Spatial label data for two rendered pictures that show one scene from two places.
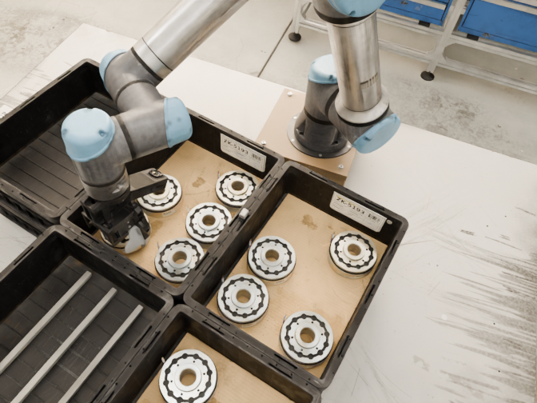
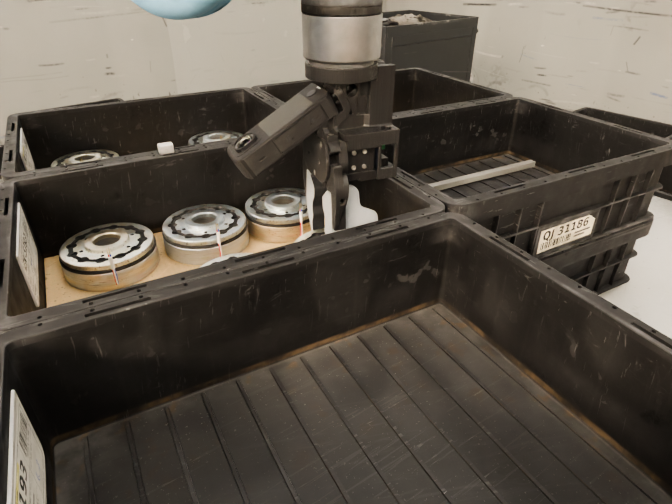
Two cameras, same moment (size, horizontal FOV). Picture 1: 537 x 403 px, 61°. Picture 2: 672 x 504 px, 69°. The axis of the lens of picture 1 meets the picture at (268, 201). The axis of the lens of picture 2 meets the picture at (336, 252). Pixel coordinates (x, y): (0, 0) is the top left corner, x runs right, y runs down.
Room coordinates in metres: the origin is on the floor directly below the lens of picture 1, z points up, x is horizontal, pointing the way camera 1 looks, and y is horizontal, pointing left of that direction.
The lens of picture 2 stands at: (0.85, 0.57, 1.14)
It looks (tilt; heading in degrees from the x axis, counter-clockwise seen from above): 31 degrees down; 216
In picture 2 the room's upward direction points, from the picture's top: straight up
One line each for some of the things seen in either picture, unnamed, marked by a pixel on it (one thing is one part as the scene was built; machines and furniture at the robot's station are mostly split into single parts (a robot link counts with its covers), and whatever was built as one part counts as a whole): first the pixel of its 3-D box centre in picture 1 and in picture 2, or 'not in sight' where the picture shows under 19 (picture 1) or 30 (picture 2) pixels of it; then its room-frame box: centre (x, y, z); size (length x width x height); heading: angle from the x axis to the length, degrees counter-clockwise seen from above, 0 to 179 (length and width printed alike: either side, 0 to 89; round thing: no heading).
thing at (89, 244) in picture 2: (237, 186); (107, 241); (0.62, 0.07, 0.86); 0.05 x 0.05 x 0.01
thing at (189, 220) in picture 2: (208, 221); (204, 219); (0.51, 0.12, 0.86); 0.05 x 0.05 x 0.01
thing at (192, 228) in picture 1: (208, 221); (204, 223); (0.51, 0.12, 0.86); 0.10 x 0.10 x 0.01
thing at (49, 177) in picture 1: (80, 145); (355, 446); (0.67, 0.46, 0.87); 0.40 x 0.30 x 0.11; 155
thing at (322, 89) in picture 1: (332, 85); not in sight; (0.88, -0.12, 0.97); 0.13 x 0.12 x 0.14; 36
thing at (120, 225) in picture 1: (112, 207); (347, 122); (0.44, 0.28, 1.00); 0.09 x 0.08 x 0.12; 149
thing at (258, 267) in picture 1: (272, 257); not in sight; (0.45, -0.02, 0.86); 0.10 x 0.10 x 0.01
